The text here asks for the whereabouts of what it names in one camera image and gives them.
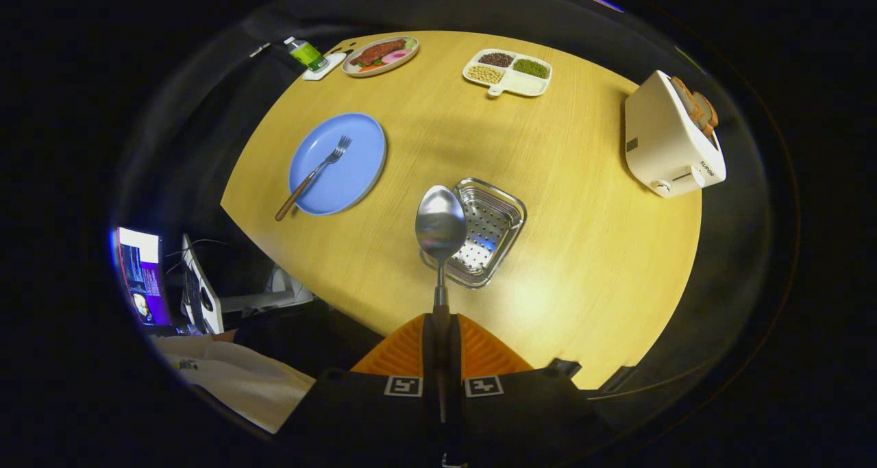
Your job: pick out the white flat panel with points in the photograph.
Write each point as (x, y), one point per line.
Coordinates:
(202, 290)

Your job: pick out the small silver clip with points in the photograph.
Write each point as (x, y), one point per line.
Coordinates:
(259, 48)

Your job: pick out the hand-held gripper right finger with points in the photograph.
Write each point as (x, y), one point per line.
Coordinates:
(455, 358)

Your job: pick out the toast slice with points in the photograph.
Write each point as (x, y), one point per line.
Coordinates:
(685, 98)
(709, 115)

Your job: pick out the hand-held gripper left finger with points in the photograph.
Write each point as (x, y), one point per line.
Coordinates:
(429, 358)

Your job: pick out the metal spoon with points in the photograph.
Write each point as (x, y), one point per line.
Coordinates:
(440, 225)

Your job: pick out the green label water bottle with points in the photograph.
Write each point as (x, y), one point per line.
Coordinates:
(308, 53)

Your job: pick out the white square coaster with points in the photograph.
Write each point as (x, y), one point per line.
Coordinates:
(335, 62)

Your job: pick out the lit computer monitor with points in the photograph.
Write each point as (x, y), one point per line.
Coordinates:
(140, 276)

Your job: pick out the blue plate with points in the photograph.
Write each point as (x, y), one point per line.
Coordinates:
(349, 173)

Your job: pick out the white divided dish of beans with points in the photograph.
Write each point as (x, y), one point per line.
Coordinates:
(524, 83)

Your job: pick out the white toaster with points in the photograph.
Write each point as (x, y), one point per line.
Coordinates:
(661, 146)

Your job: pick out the plate of meat and vegetables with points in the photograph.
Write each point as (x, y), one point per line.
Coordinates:
(377, 52)

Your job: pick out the perforated metal basket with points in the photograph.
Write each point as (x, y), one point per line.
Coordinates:
(490, 228)

